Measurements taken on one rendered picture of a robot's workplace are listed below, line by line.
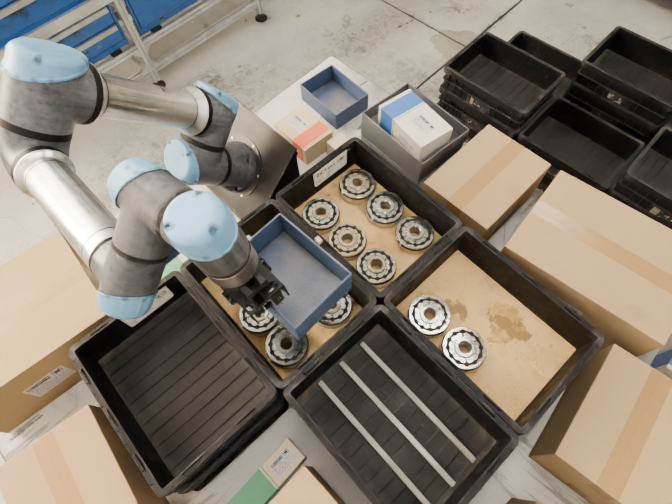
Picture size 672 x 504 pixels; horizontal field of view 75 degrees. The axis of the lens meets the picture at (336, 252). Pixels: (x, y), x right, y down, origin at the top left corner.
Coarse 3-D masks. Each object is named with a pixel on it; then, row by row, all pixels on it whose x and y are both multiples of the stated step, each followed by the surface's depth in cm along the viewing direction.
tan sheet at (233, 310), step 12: (216, 288) 115; (228, 312) 112; (264, 312) 111; (252, 336) 109; (264, 336) 109; (312, 336) 108; (324, 336) 108; (264, 348) 107; (288, 348) 107; (312, 348) 107; (288, 372) 104
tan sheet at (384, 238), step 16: (320, 192) 127; (336, 192) 127; (352, 208) 124; (384, 208) 124; (368, 224) 122; (368, 240) 120; (384, 240) 119; (400, 256) 117; (416, 256) 117; (400, 272) 115
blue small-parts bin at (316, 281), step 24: (264, 240) 91; (288, 240) 94; (312, 240) 86; (288, 264) 91; (312, 264) 91; (336, 264) 84; (288, 288) 88; (312, 288) 88; (336, 288) 81; (288, 312) 86; (312, 312) 79
